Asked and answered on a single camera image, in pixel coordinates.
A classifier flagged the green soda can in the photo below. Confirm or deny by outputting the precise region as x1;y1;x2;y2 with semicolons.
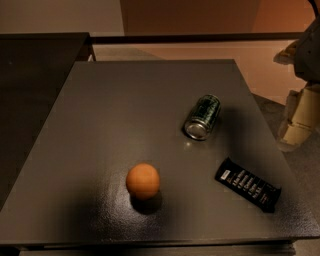
184;95;221;141

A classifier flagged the black cable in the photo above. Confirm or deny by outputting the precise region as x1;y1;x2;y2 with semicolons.
308;0;320;18

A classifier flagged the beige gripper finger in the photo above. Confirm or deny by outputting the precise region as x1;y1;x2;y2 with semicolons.
273;40;298;65
277;83;320;152

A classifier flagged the orange fruit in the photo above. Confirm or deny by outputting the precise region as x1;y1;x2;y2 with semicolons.
126;163;160;201

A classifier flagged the black snack bar wrapper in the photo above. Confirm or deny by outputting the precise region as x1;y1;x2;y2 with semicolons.
215;158;281;213

